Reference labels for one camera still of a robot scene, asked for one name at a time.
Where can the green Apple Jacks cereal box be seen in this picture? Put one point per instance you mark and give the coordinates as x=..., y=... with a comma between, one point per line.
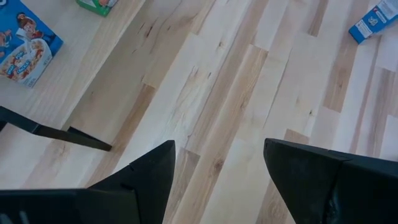
x=96, y=7

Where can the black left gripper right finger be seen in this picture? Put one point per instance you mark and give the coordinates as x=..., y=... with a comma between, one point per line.
x=335, y=193

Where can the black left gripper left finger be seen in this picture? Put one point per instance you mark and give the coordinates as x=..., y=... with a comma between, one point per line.
x=109, y=202

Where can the blue Rice Krispies cereal box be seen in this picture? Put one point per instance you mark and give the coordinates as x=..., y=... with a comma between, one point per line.
x=370, y=25
x=28, y=56

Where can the wooden shelf with black legs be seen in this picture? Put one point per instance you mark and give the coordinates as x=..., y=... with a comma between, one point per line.
x=87, y=62

